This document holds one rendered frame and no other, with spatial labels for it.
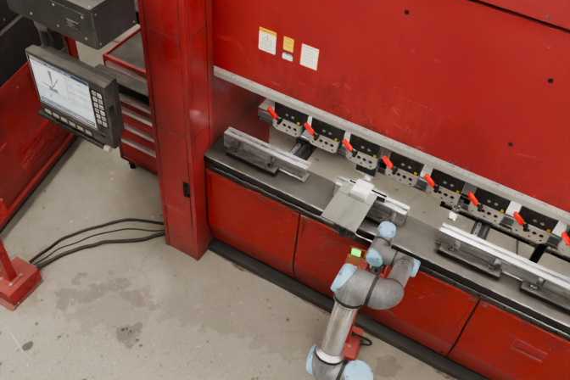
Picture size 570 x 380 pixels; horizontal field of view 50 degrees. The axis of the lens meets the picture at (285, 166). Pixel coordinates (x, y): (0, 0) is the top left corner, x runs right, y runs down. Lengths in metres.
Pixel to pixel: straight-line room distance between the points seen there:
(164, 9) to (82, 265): 1.89
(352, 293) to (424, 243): 0.90
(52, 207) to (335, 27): 2.51
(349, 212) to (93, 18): 1.43
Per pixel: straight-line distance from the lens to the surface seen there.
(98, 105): 2.72
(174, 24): 2.73
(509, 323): 3.17
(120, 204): 4.27
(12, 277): 3.90
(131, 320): 3.76
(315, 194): 3.14
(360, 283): 2.23
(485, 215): 2.83
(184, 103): 2.97
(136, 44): 3.91
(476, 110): 2.50
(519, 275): 3.08
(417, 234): 3.09
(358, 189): 3.03
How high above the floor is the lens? 3.23
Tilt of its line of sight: 46 degrees down
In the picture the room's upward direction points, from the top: 6 degrees clockwise
